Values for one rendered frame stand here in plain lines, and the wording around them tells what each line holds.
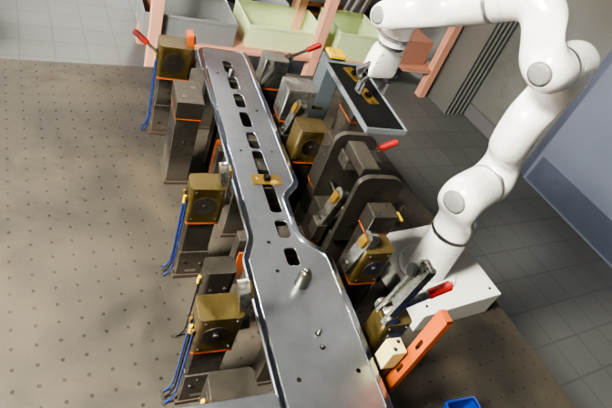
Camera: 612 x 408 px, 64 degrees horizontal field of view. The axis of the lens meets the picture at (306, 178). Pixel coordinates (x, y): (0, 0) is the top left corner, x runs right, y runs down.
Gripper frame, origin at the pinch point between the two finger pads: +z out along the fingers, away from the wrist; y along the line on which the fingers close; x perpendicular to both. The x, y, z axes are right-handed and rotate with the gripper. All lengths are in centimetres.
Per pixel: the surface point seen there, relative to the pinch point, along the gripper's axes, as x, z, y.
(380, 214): 43.3, 6.5, 21.9
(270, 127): -6.5, 18.5, 26.4
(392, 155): -95, 119, -139
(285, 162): 10.1, 18.5, 28.9
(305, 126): 3.7, 10.5, 21.7
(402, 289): 64, 6, 30
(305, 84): -13.9, 7.5, 13.9
